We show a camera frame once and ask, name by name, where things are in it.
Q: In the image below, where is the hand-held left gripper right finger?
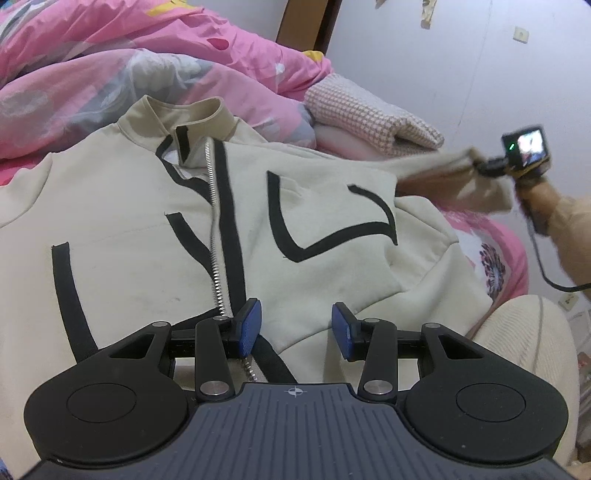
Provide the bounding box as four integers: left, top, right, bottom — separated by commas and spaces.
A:
331, 302, 483, 401

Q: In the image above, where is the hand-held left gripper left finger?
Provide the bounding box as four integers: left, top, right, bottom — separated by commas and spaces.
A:
108, 298, 263, 401

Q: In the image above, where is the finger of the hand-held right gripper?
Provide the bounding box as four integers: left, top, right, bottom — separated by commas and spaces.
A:
473, 158, 508, 177

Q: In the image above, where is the beige zip jacket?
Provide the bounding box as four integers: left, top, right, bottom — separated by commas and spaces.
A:
0, 95, 515, 467

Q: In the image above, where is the person's right forearm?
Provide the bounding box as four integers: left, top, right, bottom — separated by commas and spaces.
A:
542, 194, 591, 291

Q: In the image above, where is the person's right hand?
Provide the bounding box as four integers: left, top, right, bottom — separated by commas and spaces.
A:
516, 175, 561, 236

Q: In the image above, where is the pink flower-print blanket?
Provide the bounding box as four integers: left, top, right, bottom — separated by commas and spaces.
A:
0, 157, 529, 340

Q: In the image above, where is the pink checked knit cloth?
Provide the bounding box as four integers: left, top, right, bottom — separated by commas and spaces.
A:
305, 76, 444, 151

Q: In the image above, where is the person's leg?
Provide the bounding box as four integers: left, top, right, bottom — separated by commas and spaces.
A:
466, 295, 580, 467

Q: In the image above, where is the brown wooden door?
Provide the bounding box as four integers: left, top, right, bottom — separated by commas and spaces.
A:
277, 0, 342, 58

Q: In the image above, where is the pink floral duvet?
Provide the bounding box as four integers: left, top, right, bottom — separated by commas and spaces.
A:
0, 0, 333, 160

